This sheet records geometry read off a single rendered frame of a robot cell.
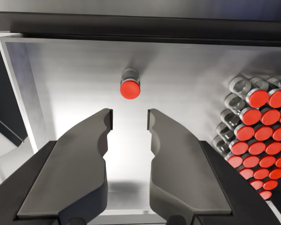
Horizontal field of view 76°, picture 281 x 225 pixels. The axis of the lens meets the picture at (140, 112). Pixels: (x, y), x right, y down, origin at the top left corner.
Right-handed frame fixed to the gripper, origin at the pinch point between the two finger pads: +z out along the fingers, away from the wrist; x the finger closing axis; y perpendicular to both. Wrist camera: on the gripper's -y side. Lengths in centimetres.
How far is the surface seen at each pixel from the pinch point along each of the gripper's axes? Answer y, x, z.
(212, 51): -2.6, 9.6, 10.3
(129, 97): 1.3, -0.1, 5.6
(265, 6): -7.3, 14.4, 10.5
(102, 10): -6.3, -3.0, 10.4
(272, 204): 22.9, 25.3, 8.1
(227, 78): 0.6, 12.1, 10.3
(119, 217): 101, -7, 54
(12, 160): 97, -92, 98
